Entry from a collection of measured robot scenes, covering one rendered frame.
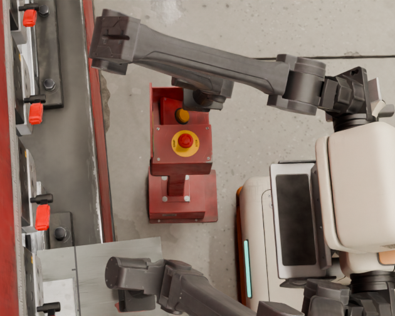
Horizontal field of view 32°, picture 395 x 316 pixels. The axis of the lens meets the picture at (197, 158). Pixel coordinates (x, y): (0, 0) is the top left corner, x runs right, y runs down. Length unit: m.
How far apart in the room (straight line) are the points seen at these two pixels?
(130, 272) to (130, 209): 1.32
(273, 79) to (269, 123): 1.36
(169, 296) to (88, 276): 0.34
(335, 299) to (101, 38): 0.61
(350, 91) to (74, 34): 0.75
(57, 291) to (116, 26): 0.58
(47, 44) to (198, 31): 1.12
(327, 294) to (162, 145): 0.73
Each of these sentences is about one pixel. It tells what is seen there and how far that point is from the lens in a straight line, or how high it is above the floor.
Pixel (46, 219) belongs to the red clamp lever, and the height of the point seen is 1.26.
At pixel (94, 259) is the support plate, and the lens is 1.50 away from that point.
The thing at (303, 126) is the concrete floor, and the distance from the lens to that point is 2.68.
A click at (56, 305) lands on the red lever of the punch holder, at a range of 1.28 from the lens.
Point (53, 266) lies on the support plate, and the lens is 1.50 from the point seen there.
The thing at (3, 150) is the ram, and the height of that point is 1.41.
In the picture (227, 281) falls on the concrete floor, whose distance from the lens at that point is 2.50.
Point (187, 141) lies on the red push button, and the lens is 1.75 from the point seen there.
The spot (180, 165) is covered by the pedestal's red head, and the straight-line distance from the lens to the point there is 1.79.
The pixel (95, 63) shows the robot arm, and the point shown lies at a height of 1.31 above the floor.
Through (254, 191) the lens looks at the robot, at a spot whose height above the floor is 0.28.
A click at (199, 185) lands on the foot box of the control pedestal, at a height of 0.12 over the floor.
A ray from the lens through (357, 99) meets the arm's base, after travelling 1.39.
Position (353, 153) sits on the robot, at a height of 1.36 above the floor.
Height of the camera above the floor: 2.47
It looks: 73 degrees down
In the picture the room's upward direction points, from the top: 10 degrees clockwise
